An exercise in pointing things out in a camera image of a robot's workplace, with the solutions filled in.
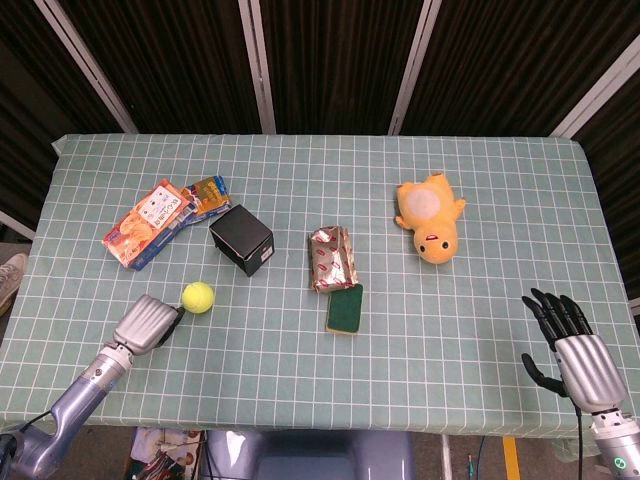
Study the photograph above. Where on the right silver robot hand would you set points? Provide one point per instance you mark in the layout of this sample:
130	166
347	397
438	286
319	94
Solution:
585	357

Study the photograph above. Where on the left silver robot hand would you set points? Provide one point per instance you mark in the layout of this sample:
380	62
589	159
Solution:
142	325

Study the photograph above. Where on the yellow tennis ball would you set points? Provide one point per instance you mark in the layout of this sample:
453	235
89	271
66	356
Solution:
198	297

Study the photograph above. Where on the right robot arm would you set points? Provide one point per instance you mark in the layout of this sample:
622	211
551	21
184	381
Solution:
617	442

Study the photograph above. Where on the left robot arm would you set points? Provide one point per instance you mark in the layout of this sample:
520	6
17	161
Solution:
65	405

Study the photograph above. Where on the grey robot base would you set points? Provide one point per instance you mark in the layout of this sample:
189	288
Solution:
310	456

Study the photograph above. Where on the black cardboard box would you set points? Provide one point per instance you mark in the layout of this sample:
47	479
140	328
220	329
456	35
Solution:
242	240

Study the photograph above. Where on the orange white snack bag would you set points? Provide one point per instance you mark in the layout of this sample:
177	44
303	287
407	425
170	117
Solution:
145	225

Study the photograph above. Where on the grey sneaker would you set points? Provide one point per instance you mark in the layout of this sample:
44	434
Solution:
10	280

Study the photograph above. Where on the orange blue snack packet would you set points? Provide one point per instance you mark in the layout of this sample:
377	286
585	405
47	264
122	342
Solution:
210	195

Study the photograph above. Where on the green checkered tablecloth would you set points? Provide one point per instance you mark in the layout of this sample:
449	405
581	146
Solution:
320	350

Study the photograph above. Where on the silver red foil wrapper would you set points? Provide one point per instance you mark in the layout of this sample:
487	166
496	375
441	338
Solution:
331	257

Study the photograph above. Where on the green yellow sponge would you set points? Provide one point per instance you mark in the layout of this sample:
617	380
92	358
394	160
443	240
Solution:
345	312

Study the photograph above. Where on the yellow plush toy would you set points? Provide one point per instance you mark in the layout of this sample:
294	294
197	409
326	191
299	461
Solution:
430	215

